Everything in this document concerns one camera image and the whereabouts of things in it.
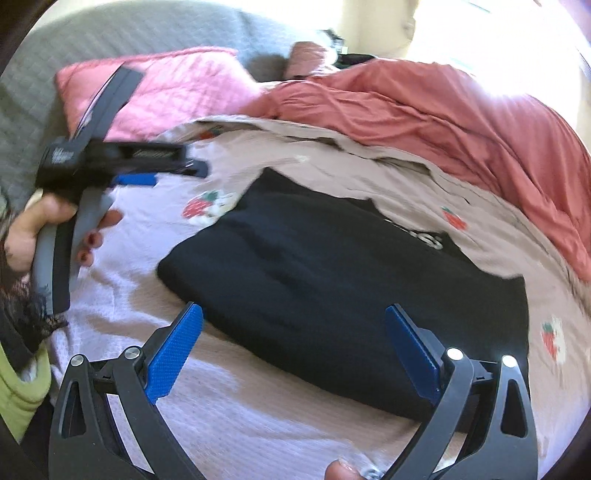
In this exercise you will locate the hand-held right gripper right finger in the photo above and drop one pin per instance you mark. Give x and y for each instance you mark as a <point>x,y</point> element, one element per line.
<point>413,353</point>

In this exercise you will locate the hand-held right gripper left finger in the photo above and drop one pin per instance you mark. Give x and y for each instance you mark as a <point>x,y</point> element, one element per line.
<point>178,350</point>

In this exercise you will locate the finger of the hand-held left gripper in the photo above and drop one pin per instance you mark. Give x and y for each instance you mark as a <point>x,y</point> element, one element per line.
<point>196,168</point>
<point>136,180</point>

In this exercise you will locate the black sweater with orange patches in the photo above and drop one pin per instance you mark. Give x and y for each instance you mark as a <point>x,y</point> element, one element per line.
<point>323,286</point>

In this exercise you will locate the person's left forearm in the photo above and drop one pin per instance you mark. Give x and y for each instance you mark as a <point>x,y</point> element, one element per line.
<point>25,300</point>

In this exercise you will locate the person's left hand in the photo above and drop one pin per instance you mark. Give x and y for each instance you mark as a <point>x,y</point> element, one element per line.
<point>41,221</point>

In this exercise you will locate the person's right hand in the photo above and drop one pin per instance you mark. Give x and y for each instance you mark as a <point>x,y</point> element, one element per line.
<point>344,471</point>

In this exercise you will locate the pink quilted pillow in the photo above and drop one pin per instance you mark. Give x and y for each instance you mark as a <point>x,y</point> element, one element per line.
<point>184,92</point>

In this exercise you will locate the beige strawberry printed blanket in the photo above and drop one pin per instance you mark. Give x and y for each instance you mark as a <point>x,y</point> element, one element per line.
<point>258,415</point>

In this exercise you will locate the grey quilted headboard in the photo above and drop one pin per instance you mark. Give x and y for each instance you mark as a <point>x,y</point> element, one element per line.
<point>115,37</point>

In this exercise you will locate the brown pillow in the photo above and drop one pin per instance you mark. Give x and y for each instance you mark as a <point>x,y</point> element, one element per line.
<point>307,60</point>

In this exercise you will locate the person's green clothing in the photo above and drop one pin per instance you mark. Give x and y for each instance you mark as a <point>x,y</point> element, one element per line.
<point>21,397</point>

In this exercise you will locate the dark cloth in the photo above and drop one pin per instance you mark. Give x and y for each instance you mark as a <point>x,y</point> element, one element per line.
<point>353,59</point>

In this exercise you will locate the salmon red duvet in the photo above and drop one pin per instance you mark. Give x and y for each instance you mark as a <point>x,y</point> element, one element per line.
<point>438,120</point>

